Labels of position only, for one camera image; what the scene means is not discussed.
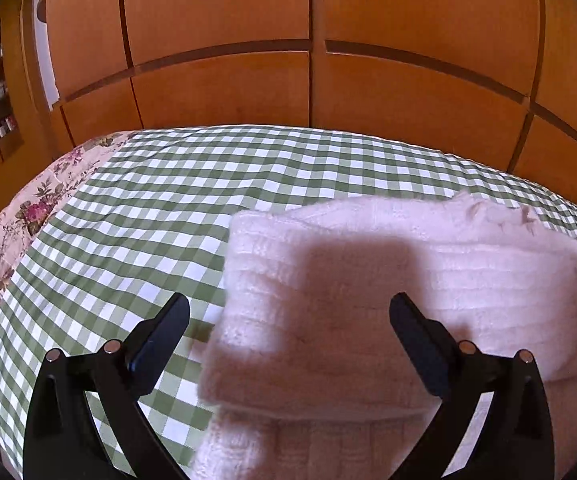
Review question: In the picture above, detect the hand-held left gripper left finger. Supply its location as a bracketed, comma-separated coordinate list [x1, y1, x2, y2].
[22, 293, 191, 480]

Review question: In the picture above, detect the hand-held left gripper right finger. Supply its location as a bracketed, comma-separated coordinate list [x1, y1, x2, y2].
[389, 293, 555, 480]

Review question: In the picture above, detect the white knitted sweater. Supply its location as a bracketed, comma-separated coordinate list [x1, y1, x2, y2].
[194, 195, 577, 480]

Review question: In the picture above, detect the green checked blanket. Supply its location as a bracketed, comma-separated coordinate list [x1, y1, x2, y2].
[0, 125, 577, 477]

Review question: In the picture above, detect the floral quilt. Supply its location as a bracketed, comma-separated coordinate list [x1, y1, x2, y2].
[0, 131, 135, 362]

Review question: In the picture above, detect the wooden shelf unit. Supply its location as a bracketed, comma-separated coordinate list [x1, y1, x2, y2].
[0, 0, 62, 223]

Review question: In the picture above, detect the wooden wardrobe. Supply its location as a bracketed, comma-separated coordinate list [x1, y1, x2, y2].
[43, 0, 577, 211]

